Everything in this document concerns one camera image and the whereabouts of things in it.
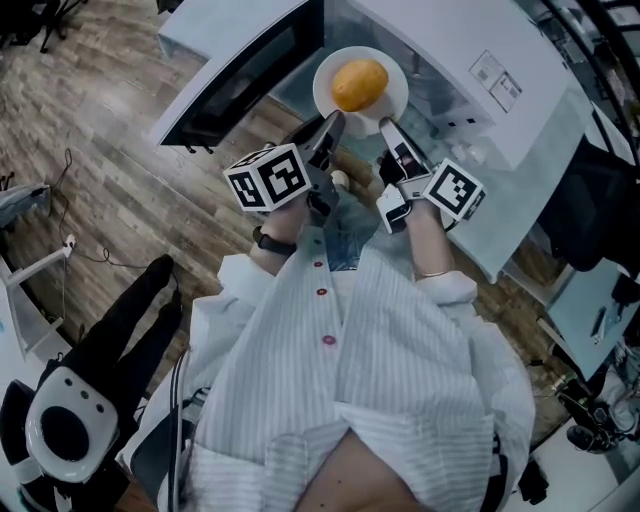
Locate grey garment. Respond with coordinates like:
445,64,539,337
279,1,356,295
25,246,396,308
0,183,52,232

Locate white workbench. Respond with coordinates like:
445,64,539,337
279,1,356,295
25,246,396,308
0,244,74,362

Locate black wristband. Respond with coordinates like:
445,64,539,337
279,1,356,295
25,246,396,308
252,225,297,257

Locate person's legs in jeans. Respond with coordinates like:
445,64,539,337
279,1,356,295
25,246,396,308
324,187,384,274

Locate black cable bundle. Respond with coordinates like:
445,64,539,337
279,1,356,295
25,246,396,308
167,349,194,512

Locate black swivel chair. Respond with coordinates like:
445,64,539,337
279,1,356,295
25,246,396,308
0,0,94,54

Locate black office chair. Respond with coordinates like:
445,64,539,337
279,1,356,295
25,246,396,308
542,142,640,274

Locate white plate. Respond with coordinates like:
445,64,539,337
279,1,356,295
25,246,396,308
312,45,410,139

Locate grey desk with white legs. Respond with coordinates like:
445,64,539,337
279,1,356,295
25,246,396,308
537,257,640,384

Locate person's right forearm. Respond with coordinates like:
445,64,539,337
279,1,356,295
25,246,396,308
407,199,457,284

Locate black equipment pile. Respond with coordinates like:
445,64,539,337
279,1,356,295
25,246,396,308
557,377,634,456

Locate dark slim remote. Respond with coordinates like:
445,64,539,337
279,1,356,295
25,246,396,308
592,305,609,346

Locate white head-worn camera helmet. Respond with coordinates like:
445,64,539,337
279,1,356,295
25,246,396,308
23,366,122,484

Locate person's left forearm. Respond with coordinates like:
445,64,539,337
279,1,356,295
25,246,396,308
248,202,309,276

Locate orange bread bun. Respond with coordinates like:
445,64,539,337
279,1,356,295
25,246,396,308
331,58,390,113

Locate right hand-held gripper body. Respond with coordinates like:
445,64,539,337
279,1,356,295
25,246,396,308
375,153,488,235

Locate striped white shirt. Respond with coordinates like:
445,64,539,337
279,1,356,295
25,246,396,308
117,244,537,512

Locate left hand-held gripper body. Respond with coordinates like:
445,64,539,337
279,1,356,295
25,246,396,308
222,142,341,221

